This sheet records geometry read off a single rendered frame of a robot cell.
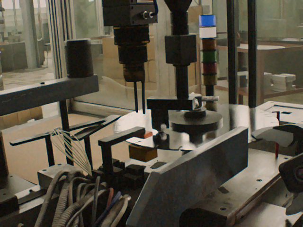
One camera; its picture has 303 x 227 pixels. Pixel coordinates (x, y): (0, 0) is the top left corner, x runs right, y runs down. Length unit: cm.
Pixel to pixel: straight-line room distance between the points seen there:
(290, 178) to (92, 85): 47
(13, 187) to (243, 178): 48
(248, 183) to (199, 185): 27
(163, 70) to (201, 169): 93
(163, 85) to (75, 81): 64
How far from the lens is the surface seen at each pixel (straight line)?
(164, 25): 136
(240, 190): 70
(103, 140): 59
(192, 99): 67
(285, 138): 63
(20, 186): 86
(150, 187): 41
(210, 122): 73
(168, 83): 137
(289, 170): 53
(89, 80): 82
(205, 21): 102
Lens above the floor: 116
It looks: 15 degrees down
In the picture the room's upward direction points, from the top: 3 degrees counter-clockwise
